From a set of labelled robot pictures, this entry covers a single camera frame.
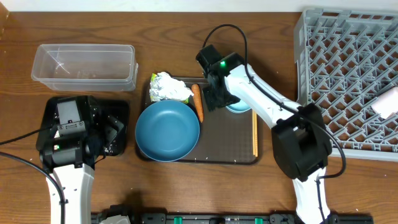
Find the grey dishwasher rack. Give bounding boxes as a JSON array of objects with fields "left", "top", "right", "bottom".
[{"left": 294, "top": 8, "right": 397, "bottom": 162}]

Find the clear plastic bin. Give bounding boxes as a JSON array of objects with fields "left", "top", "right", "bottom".
[{"left": 31, "top": 44, "right": 139, "bottom": 91}]

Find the black waste tray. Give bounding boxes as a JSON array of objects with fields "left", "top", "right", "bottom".
[{"left": 35, "top": 95, "right": 130, "bottom": 156}]

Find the right wooden chopstick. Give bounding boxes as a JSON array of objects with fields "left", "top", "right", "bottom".
[{"left": 252, "top": 110, "right": 258, "bottom": 157}]

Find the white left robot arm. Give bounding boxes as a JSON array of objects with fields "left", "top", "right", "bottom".
[{"left": 36, "top": 95, "right": 130, "bottom": 223}]

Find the orange carrot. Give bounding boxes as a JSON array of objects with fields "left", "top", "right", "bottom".
[{"left": 191, "top": 84, "right": 204, "bottom": 123}]

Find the dark blue plate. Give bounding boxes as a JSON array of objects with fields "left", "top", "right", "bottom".
[{"left": 135, "top": 100, "right": 200, "bottom": 162}]

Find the white pink cup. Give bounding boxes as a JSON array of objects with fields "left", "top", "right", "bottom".
[{"left": 371, "top": 87, "right": 398, "bottom": 119}]

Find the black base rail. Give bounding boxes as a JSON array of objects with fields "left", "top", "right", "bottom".
[{"left": 90, "top": 204, "right": 374, "bottom": 224}]

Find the light blue small bowl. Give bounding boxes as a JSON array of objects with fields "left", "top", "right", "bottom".
[{"left": 226, "top": 100, "right": 251, "bottom": 114}]

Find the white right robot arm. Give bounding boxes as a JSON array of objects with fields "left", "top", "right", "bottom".
[{"left": 196, "top": 48, "right": 331, "bottom": 223}]

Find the crumpled foil wrapper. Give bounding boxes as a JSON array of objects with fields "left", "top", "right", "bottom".
[{"left": 149, "top": 72, "right": 194, "bottom": 103}]

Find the left wooden chopstick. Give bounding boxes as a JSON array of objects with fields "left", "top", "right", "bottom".
[{"left": 252, "top": 110, "right": 257, "bottom": 157}]

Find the wooden chopstick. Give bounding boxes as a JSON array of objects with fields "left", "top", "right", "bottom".
[
  {"left": 252, "top": 110, "right": 257, "bottom": 157},
  {"left": 252, "top": 110, "right": 258, "bottom": 157}
]

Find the dark brown serving tray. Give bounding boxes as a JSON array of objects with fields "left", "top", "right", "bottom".
[{"left": 135, "top": 76, "right": 263, "bottom": 166}]

